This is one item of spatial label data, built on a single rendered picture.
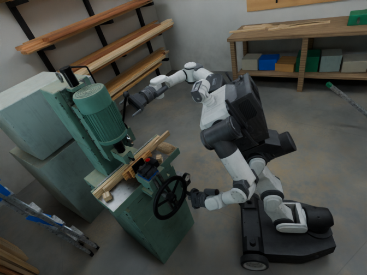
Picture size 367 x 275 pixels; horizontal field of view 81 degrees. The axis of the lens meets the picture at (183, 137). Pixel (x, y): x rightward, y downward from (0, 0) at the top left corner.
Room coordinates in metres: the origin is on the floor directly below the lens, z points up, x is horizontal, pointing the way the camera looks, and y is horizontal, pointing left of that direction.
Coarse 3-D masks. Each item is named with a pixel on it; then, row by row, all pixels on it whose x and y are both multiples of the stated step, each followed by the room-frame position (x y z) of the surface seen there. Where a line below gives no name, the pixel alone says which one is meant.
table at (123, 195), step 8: (152, 152) 1.22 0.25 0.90; (160, 152) 1.19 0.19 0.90; (176, 152) 1.17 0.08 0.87; (168, 160) 1.11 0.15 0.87; (168, 176) 0.97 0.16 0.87; (120, 184) 1.00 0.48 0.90; (128, 184) 0.97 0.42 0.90; (136, 184) 0.96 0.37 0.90; (112, 192) 0.95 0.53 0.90; (120, 192) 0.93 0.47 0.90; (128, 192) 0.91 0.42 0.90; (136, 192) 0.91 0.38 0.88; (144, 192) 0.92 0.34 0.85; (152, 192) 0.88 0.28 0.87; (104, 200) 0.90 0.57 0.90; (112, 200) 0.89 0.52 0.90; (120, 200) 0.87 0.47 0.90; (128, 200) 0.87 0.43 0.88; (112, 208) 0.83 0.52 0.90; (120, 208) 0.83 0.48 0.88
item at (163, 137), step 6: (168, 132) 1.36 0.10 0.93; (162, 138) 1.31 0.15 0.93; (156, 144) 1.27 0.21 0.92; (150, 150) 1.22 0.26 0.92; (138, 156) 1.17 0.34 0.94; (120, 174) 1.05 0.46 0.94; (114, 180) 1.01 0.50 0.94; (120, 180) 1.03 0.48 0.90; (108, 186) 0.98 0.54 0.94; (114, 186) 1.00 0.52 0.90
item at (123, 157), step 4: (112, 152) 1.14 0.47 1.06; (116, 152) 1.11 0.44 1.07; (124, 152) 1.09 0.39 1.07; (128, 152) 1.08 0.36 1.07; (116, 156) 1.11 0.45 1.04; (120, 156) 1.07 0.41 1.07; (124, 156) 1.06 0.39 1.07; (128, 156) 1.07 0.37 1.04; (132, 156) 1.09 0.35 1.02; (120, 160) 1.10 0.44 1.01; (124, 160) 1.05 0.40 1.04; (128, 160) 1.06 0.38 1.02
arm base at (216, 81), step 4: (212, 76) 1.14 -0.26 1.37; (216, 76) 1.12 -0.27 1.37; (220, 76) 1.10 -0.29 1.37; (212, 80) 1.12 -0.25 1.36; (216, 80) 1.10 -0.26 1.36; (220, 80) 1.08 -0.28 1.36; (212, 84) 1.09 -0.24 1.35; (216, 84) 1.07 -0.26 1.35; (220, 84) 1.05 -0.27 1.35; (212, 88) 1.07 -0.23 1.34; (216, 88) 1.05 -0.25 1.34; (208, 92) 1.08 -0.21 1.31
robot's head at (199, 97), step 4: (200, 80) 0.95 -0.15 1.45; (196, 84) 0.95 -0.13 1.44; (200, 84) 0.93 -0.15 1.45; (192, 88) 0.92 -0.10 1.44; (192, 92) 0.89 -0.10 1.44; (196, 92) 0.88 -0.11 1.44; (200, 92) 0.89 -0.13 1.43; (192, 96) 0.91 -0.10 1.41; (196, 96) 0.88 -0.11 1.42; (200, 96) 0.88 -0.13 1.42; (204, 96) 0.88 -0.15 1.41; (196, 100) 0.89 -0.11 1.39; (200, 100) 0.88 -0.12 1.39; (204, 100) 0.88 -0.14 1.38
